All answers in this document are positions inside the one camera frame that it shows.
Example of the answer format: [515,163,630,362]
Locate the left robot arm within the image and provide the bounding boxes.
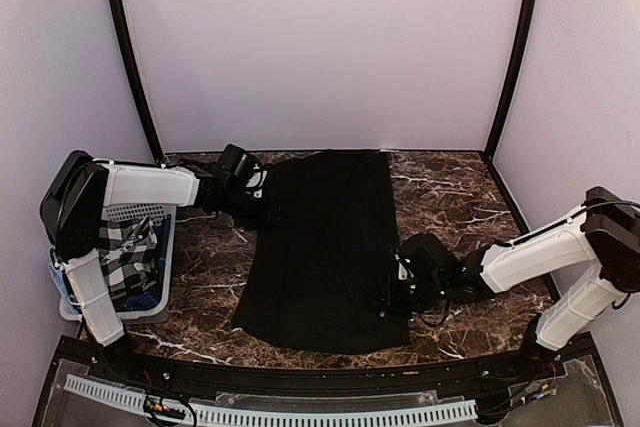
[40,144,283,383]

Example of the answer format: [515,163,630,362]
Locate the right black frame post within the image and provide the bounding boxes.
[483,0,536,164]

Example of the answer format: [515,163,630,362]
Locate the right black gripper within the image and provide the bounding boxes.
[368,273,447,316]

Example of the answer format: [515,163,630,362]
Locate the light blue shirt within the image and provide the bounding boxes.
[47,262,70,304]

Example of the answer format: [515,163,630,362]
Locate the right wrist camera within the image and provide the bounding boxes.
[394,251,415,282]

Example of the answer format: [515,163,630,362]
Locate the white slotted cable duct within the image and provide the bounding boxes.
[64,374,478,426]

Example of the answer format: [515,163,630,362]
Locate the grey plastic laundry basket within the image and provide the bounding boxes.
[47,204,179,323]

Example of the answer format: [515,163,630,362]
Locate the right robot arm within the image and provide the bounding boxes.
[381,186,639,381]

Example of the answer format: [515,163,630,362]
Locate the black long sleeve shirt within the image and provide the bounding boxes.
[232,151,409,354]

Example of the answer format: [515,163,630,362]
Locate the black front rail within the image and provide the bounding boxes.
[59,334,596,401]

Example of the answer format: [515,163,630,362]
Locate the black white plaid shirt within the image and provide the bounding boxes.
[97,217,158,301]

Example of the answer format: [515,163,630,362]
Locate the dark blue shirt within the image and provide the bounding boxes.
[113,216,171,312]

